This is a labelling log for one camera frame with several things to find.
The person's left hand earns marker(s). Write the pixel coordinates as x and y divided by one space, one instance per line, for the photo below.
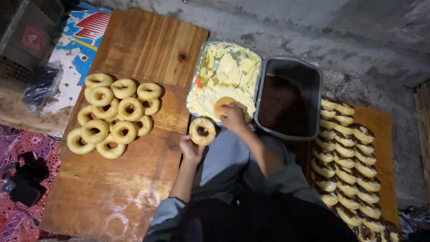
190 150

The person's right hand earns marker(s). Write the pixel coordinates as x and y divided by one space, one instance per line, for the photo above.
235 118

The person's right fingers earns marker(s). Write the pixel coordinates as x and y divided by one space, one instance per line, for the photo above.
224 109

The person's left fingers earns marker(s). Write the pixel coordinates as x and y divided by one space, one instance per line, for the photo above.
186 139

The yellow buttercream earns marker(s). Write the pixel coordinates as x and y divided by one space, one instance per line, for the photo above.
221 72

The orange spatula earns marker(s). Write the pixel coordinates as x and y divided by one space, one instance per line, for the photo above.
198 82

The chocolate sprinkles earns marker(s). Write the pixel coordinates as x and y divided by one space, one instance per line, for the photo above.
282 107

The pile of plain donuts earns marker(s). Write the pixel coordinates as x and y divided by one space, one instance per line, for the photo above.
131 109

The metal buttercream tray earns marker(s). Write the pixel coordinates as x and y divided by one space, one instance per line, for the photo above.
201 50

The grey sprinkle tray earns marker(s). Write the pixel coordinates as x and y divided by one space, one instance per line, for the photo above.
295 69

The person's grey clothed body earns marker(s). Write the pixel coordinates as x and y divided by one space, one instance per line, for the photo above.
242 208

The large wooden board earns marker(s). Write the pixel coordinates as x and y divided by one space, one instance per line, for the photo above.
111 191

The rows of sprinkled donuts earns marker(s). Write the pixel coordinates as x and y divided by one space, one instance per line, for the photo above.
346 168

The blue white printed sheet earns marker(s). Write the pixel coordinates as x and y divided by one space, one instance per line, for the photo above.
75 53

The clear bag with dark contents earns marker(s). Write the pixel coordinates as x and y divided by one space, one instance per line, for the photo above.
42 85

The black crumpled cloth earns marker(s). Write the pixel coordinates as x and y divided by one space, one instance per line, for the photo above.
27 178

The small wooden board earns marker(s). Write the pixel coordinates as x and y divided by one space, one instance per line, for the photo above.
383 158

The pink patterned cloth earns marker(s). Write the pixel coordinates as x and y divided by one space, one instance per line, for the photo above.
20 221

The black plastic crate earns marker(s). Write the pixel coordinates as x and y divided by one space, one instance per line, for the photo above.
23 40

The wooden plank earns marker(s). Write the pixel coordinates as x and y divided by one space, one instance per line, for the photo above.
424 134

